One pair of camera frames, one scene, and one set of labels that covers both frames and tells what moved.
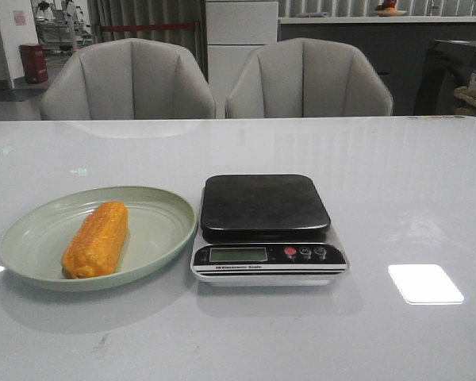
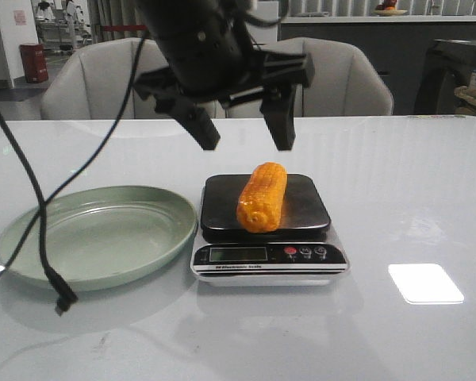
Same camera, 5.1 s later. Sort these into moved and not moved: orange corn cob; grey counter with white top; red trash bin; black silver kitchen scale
Moved: orange corn cob
Not moved: black silver kitchen scale; grey counter with white top; red trash bin
